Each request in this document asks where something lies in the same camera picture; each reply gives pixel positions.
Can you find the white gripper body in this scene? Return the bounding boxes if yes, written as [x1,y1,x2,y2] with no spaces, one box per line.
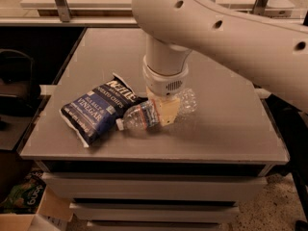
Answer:
[142,58,189,96]

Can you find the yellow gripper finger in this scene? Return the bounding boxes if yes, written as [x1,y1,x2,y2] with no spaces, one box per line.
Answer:
[146,89,180,126]

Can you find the clear plastic water bottle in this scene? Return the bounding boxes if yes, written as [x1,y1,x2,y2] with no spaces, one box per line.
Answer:
[116,89,197,131]

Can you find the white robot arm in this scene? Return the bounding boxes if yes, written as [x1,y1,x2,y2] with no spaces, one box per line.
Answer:
[132,0,308,113]

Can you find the blue vinegar chip bag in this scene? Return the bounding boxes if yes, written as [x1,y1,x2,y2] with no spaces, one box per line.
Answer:
[60,73,147,147]

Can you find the green snack bag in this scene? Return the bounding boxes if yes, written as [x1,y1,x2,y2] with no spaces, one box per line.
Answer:
[0,169,46,214]

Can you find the grey drawer cabinet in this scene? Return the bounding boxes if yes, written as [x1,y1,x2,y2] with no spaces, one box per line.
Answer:
[21,29,288,231]

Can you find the black chair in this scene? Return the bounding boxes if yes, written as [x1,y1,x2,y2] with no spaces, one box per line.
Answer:
[0,48,41,117]

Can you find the cardboard box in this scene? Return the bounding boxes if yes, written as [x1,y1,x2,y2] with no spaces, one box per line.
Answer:
[0,187,73,231]

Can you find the white shelf with metal brackets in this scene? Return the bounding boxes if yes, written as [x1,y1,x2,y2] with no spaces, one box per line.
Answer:
[1,0,295,27]

